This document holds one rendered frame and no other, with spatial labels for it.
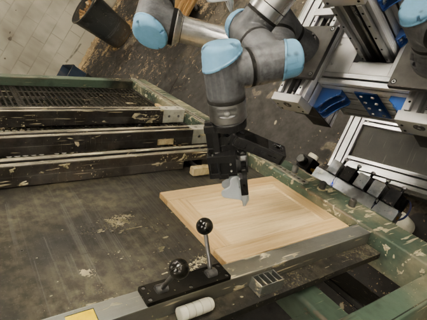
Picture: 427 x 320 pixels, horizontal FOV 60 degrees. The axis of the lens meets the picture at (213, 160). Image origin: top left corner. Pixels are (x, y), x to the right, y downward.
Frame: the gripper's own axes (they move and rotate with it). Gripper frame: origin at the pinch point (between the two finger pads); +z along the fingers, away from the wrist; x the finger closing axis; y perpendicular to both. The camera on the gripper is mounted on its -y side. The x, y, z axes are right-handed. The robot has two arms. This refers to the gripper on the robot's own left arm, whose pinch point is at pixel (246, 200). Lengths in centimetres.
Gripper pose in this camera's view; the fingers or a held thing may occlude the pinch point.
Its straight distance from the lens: 84.1
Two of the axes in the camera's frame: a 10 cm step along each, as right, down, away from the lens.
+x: -0.4, 4.9, -8.7
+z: 1.2, 8.7, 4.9
